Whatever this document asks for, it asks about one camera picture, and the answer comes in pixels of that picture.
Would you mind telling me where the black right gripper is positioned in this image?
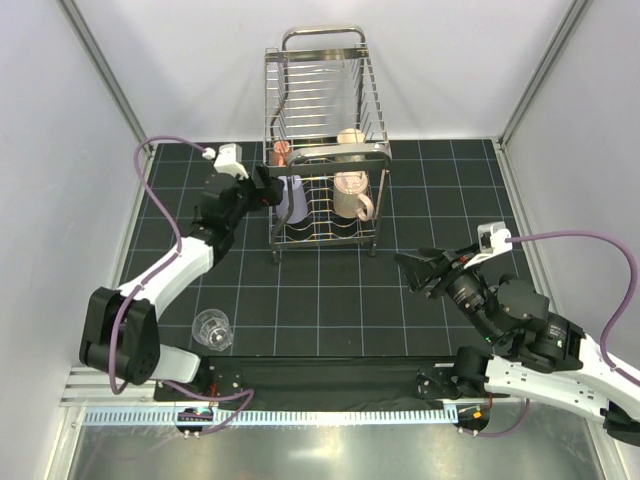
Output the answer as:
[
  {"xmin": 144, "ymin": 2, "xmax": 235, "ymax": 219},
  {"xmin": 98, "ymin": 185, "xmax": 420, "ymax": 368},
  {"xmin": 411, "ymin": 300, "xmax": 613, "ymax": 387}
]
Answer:
[{"xmin": 391, "ymin": 240, "xmax": 498, "ymax": 343}]

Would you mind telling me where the lilac plastic cup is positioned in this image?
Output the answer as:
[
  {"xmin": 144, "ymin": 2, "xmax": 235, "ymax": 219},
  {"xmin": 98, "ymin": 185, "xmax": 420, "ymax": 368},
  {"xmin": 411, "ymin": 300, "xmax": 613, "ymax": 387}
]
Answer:
[{"xmin": 276, "ymin": 175, "xmax": 308, "ymax": 224}]

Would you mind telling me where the pink ceramic mug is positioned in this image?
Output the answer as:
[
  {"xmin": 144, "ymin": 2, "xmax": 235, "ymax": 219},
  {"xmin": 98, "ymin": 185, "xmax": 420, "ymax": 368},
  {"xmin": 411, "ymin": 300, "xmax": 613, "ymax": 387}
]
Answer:
[{"xmin": 270, "ymin": 140, "xmax": 291, "ymax": 167}]

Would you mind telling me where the tan mug lilac inside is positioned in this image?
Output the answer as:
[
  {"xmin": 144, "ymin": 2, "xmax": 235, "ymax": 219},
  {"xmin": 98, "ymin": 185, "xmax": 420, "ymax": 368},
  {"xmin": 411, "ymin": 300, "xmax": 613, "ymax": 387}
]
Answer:
[{"xmin": 333, "ymin": 171, "xmax": 375, "ymax": 221}]

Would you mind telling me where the clear glass tumbler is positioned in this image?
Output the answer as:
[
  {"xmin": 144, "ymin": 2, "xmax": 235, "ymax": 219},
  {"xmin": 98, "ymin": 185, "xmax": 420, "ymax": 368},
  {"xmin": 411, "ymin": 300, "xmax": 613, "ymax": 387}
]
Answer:
[{"xmin": 192, "ymin": 309, "xmax": 234, "ymax": 352}]

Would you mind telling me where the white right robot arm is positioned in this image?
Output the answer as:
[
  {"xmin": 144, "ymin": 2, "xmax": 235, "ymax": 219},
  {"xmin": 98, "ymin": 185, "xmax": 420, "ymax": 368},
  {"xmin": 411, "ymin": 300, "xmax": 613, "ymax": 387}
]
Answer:
[{"xmin": 394, "ymin": 243, "xmax": 639, "ymax": 446}]

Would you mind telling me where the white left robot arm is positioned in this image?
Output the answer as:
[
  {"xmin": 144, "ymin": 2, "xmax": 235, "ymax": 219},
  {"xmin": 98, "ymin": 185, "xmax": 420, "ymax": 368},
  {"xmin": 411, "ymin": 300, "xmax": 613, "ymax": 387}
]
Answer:
[{"xmin": 79, "ymin": 166, "xmax": 284, "ymax": 401}]

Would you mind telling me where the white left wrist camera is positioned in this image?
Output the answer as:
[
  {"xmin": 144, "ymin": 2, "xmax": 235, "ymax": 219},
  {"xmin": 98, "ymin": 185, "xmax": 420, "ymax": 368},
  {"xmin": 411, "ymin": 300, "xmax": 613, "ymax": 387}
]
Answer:
[{"xmin": 202, "ymin": 143, "xmax": 249, "ymax": 180}]

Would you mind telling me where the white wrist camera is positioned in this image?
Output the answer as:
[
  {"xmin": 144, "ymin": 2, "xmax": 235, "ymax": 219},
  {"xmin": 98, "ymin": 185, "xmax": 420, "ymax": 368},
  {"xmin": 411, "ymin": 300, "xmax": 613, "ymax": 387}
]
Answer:
[
  {"xmin": 464, "ymin": 221, "xmax": 513, "ymax": 269},
  {"xmin": 202, "ymin": 143, "xmax": 249, "ymax": 180}
]

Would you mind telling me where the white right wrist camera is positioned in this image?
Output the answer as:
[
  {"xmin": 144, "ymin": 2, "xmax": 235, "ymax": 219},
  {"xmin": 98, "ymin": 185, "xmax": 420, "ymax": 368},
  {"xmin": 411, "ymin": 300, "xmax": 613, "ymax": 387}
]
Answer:
[{"xmin": 464, "ymin": 221, "xmax": 513, "ymax": 269}]

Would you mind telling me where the steel wire dish rack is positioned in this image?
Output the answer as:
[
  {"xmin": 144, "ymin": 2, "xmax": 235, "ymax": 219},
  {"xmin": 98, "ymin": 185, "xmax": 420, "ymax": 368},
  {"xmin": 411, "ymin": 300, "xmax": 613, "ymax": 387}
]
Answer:
[{"xmin": 263, "ymin": 25, "xmax": 392, "ymax": 263}]

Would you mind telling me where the white slotted cable duct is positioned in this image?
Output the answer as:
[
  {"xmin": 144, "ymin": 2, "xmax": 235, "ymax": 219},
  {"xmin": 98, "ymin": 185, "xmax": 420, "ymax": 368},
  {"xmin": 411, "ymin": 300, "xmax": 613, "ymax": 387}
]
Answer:
[{"xmin": 82, "ymin": 404, "xmax": 458, "ymax": 428}]

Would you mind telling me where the left aluminium frame post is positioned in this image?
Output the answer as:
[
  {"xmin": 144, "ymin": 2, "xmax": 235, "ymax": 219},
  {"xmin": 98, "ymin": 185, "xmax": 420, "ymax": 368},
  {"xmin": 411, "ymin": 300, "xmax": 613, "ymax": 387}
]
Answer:
[{"xmin": 56, "ymin": 0, "xmax": 147, "ymax": 142}]

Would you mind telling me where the aluminium frame post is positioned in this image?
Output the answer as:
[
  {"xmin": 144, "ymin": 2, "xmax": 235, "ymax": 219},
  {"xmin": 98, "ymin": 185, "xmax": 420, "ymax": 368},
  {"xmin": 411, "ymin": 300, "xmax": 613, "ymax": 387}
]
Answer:
[
  {"xmin": 56, "ymin": 0, "xmax": 147, "ymax": 142},
  {"xmin": 498, "ymin": 0, "xmax": 592, "ymax": 149}
]

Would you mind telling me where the right aluminium frame post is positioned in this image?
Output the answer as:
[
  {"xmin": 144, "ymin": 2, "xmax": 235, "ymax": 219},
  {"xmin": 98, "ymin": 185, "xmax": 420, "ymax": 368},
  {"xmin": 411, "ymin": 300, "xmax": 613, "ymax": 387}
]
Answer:
[{"xmin": 498, "ymin": 0, "xmax": 592, "ymax": 149}]

